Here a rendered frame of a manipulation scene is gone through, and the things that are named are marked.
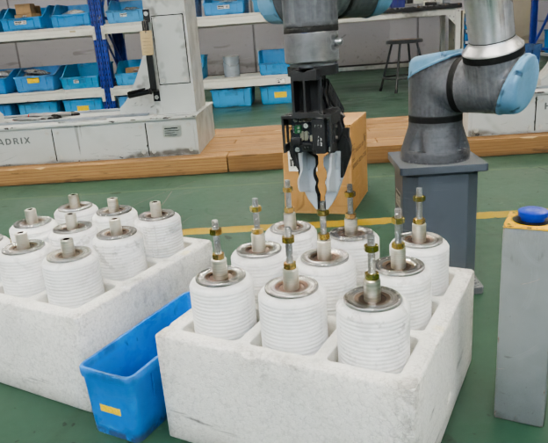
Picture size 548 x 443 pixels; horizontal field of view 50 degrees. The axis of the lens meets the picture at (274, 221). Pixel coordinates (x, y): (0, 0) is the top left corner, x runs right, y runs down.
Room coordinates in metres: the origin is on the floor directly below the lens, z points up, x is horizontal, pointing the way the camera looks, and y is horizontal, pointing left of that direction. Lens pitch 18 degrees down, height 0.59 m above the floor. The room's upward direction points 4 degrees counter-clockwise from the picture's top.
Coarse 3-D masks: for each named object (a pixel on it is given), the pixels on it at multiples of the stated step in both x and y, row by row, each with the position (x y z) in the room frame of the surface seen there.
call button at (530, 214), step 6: (522, 210) 0.78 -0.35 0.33; (528, 210) 0.78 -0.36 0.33; (534, 210) 0.78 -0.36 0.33; (540, 210) 0.77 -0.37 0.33; (546, 210) 0.77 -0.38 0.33; (522, 216) 0.77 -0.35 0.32; (528, 216) 0.77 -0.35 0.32; (534, 216) 0.76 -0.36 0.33; (540, 216) 0.76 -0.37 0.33; (546, 216) 0.77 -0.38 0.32; (534, 222) 0.77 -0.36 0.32
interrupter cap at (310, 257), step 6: (306, 252) 0.88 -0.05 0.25; (312, 252) 0.88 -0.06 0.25; (336, 252) 0.87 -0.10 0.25; (342, 252) 0.87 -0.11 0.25; (300, 258) 0.85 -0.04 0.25; (306, 258) 0.85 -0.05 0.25; (312, 258) 0.85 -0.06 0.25; (336, 258) 0.84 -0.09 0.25; (342, 258) 0.84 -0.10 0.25; (348, 258) 0.84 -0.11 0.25; (306, 264) 0.83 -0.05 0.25; (312, 264) 0.83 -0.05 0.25; (318, 264) 0.82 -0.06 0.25; (324, 264) 0.82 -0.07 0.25; (330, 264) 0.82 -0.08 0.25; (336, 264) 0.82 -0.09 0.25
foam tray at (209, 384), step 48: (192, 336) 0.77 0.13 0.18; (336, 336) 0.73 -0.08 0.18; (432, 336) 0.71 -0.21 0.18; (192, 384) 0.75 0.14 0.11; (240, 384) 0.71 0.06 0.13; (288, 384) 0.67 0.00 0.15; (336, 384) 0.64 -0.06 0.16; (384, 384) 0.61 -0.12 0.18; (432, 384) 0.67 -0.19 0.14; (192, 432) 0.76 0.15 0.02; (240, 432) 0.72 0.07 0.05; (288, 432) 0.68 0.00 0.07; (336, 432) 0.64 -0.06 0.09; (384, 432) 0.61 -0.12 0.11; (432, 432) 0.67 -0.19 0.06
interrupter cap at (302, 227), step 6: (282, 222) 1.05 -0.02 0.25; (300, 222) 1.04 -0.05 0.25; (306, 222) 1.03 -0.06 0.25; (270, 228) 1.01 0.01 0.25; (276, 228) 1.02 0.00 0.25; (282, 228) 1.02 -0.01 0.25; (300, 228) 1.01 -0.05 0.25; (306, 228) 1.00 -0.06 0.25; (282, 234) 0.98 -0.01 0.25; (294, 234) 0.98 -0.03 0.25
